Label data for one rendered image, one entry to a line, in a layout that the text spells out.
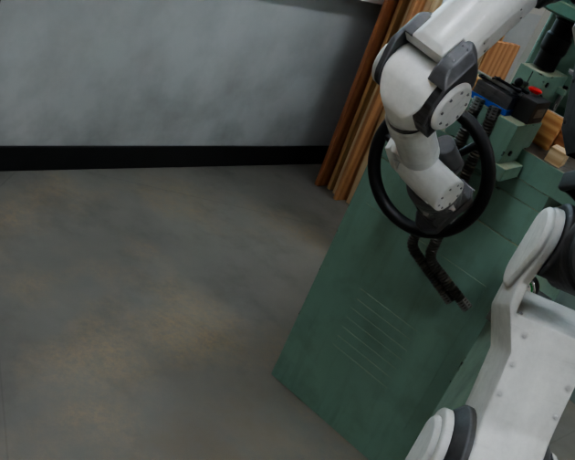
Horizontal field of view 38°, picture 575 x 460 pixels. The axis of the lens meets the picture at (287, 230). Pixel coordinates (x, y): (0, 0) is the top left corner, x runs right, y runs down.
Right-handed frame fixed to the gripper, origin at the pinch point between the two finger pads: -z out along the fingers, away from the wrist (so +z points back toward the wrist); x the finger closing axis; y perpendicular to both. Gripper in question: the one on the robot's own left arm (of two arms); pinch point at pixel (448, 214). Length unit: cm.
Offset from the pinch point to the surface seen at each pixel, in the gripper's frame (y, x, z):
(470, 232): 2.8, 3.1, -27.2
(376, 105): 104, 23, -141
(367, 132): 102, 13, -148
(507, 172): 1.9, 15.5, -10.7
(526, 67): 19.9, 36.7, -19.4
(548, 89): 14.8, 38.0, -25.6
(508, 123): 7.3, 21.8, -5.0
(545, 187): -3.7, 19.9, -18.3
